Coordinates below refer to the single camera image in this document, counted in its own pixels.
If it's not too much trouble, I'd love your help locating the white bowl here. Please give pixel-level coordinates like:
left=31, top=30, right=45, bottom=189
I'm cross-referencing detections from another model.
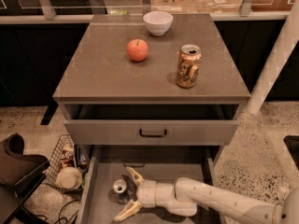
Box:
left=143, top=11, right=173, bottom=36

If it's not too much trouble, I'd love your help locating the grey drawer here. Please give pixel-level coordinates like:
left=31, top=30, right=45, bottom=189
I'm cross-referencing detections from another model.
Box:
left=65, top=105, right=238, bottom=146
left=76, top=146, right=226, bottom=224

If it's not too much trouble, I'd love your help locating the black wire basket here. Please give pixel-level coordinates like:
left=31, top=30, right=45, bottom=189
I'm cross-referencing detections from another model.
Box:
left=45, top=134, right=82, bottom=194

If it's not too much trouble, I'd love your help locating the dark bottle in basket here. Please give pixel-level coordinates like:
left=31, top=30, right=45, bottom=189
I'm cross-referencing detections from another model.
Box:
left=75, top=146, right=88, bottom=173

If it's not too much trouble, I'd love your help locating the silver blue redbull can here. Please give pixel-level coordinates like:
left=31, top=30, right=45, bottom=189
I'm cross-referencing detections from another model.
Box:
left=112, top=179, right=129, bottom=204

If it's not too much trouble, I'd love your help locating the grey middle drawer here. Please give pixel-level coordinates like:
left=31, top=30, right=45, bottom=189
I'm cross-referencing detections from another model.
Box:
left=76, top=146, right=226, bottom=224

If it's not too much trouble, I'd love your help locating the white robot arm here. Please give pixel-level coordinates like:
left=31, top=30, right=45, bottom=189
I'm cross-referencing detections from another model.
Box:
left=114, top=167, right=299, bottom=224

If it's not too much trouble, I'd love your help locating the grey drawer cabinet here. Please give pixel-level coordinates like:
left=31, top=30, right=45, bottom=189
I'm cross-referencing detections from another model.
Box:
left=53, top=14, right=249, bottom=153

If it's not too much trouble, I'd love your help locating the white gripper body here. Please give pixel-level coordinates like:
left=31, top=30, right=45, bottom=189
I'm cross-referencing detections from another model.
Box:
left=136, top=179, right=157, bottom=208

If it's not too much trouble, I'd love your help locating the gold soda can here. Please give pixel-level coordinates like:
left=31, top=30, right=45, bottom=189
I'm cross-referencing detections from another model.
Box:
left=177, top=44, right=202, bottom=89

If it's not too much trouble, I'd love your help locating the red apple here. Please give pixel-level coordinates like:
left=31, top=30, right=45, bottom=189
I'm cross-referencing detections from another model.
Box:
left=126, top=39, right=149, bottom=62

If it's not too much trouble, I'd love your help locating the brown snack bag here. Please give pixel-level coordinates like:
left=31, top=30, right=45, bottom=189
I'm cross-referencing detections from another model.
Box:
left=59, top=145, right=75, bottom=169

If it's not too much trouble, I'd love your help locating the white diagonal post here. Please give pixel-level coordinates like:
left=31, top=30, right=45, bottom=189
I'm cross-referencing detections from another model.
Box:
left=246, top=0, right=299, bottom=114

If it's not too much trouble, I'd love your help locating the black floor cable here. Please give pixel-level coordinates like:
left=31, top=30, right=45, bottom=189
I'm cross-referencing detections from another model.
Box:
left=46, top=199, right=82, bottom=224

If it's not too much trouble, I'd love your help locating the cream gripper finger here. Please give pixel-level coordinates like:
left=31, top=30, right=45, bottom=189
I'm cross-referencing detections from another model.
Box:
left=126, top=166, right=145, bottom=186
left=114, top=200, right=142, bottom=221

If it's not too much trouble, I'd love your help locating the white cup in basket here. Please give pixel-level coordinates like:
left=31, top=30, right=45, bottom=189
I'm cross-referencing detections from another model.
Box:
left=56, top=167, right=82, bottom=189

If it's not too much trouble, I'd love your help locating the grey top drawer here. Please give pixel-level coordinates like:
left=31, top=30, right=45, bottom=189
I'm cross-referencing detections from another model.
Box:
left=65, top=105, right=238, bottom=146

